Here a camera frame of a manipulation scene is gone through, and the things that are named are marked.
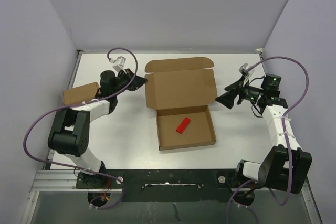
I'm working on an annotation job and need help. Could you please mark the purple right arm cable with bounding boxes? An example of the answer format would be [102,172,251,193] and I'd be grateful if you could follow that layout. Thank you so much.
[226,56,310,224]

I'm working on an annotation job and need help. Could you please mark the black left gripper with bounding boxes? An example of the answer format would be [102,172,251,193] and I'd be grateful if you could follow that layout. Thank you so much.
[112,68,147,96]

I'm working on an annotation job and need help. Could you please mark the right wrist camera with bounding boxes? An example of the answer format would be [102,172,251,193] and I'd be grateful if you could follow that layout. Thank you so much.
[238,63,250,81]

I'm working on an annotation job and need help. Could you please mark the small folded cardboard box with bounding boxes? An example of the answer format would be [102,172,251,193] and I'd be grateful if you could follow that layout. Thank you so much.
[62,82,99,105]

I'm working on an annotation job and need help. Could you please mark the brown cardboard box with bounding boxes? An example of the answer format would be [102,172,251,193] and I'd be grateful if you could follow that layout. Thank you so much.
[145,57,217,151]

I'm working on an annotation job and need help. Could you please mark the aluminium frame rail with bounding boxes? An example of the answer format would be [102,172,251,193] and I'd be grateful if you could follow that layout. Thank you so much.
[20,48,323,224]

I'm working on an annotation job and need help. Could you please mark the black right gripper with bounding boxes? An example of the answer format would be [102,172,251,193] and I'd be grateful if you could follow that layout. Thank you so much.
[215,76,264,109]

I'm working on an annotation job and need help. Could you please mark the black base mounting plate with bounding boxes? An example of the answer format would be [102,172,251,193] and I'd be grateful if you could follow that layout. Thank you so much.
[76,169,246,204]

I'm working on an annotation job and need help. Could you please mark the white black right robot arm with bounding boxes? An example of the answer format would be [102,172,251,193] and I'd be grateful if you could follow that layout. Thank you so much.
[216,74,312,194]

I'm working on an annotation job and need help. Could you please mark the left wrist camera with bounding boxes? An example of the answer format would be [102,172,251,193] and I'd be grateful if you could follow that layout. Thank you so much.
[109,56,126,72]

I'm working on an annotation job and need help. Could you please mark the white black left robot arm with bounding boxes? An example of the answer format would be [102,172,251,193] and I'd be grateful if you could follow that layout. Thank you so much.
[48,69,148,188]

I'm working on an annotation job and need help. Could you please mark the red rectangular block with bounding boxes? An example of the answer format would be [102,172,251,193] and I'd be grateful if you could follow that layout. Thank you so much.
[176,117,191,134]

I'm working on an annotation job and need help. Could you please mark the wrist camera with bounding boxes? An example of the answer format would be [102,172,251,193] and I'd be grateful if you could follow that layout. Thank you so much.
[109,56,126,72]
[238,63,250,81]

